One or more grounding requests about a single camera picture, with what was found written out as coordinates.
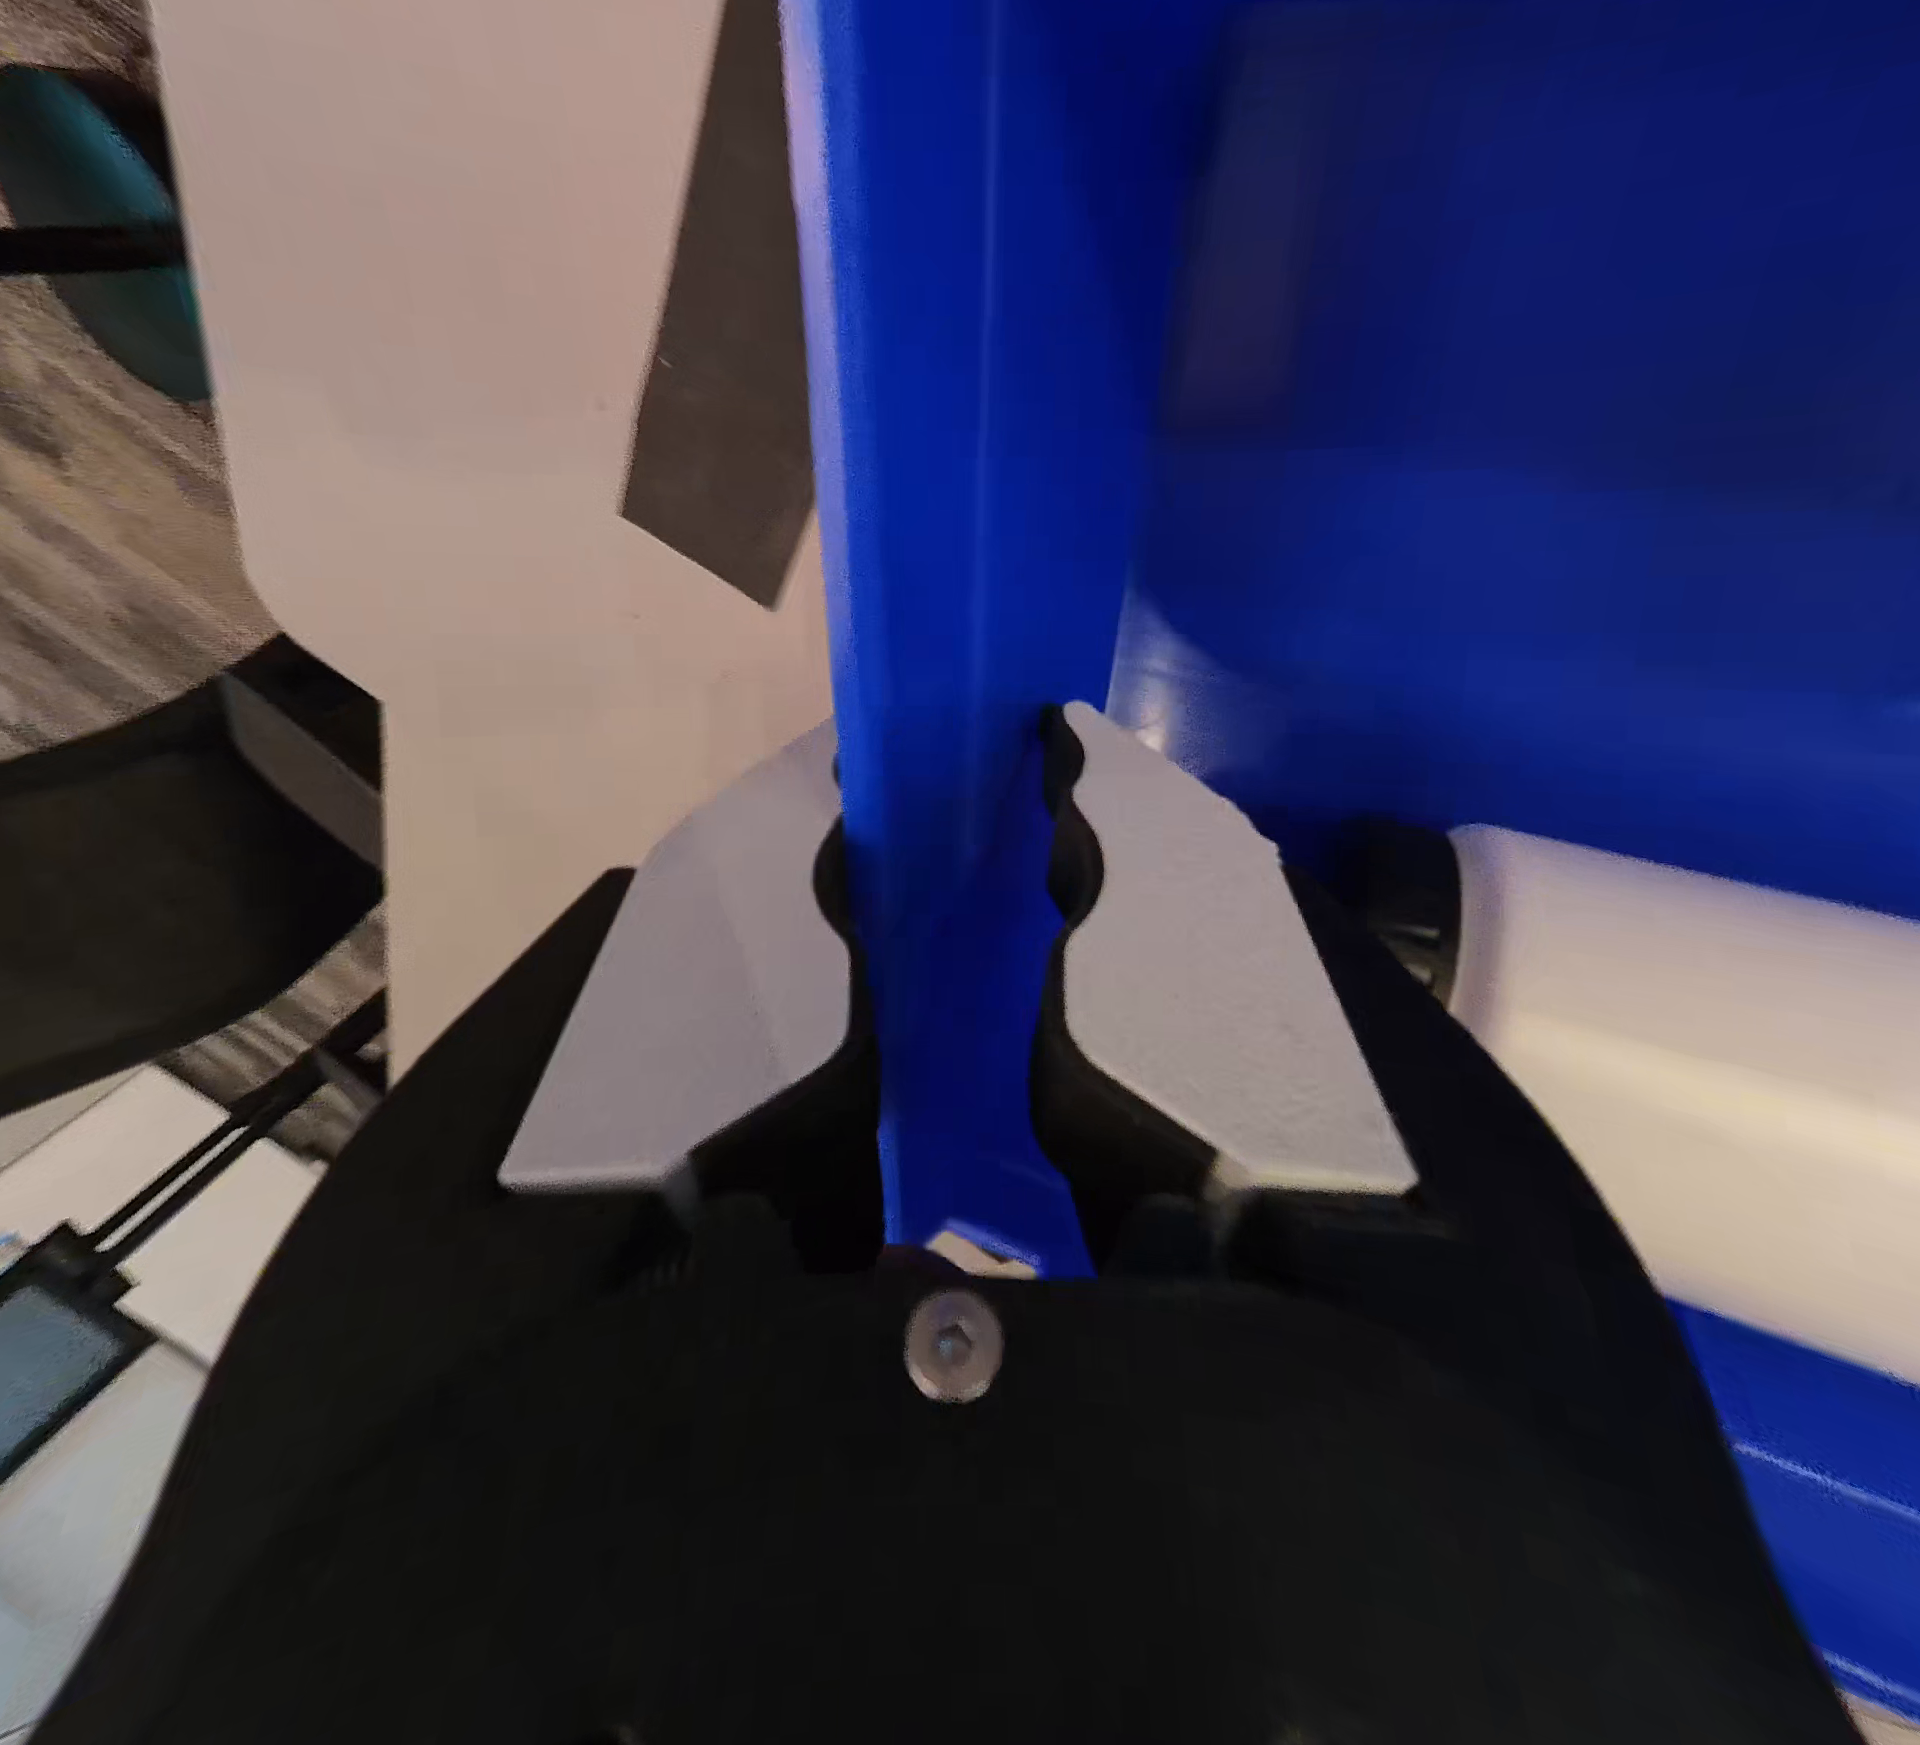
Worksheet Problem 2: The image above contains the white plastic bottle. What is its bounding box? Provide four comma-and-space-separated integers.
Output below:
1447, 823, 1920, 1386

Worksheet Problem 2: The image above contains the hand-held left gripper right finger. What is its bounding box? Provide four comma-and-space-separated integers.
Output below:
1027, 702, 1420, 1275

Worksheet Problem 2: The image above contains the blue plastic bin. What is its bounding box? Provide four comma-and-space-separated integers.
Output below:
762, 0, 1920, 1716

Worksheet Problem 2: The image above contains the black bottle lid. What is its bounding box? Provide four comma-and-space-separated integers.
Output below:
1327, 819, 1465, 1012

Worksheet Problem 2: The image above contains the short black tape strip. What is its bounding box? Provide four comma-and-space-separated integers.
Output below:
619, 0, 822, 611

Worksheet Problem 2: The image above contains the black device with screen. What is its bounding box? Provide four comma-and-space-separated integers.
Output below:
0, 1227, 152, 1483

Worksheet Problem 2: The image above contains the teal round object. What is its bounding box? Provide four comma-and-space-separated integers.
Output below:
0, 64, 212, 403

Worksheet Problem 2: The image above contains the black cable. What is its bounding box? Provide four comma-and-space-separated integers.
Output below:
82, 1000, 388, 1267

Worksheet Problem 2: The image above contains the black chair seat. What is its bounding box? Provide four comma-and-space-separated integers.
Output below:
0, 642, 388, 1119

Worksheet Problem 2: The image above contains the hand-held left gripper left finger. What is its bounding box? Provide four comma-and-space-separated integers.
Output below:
499, 718, 887, 1241

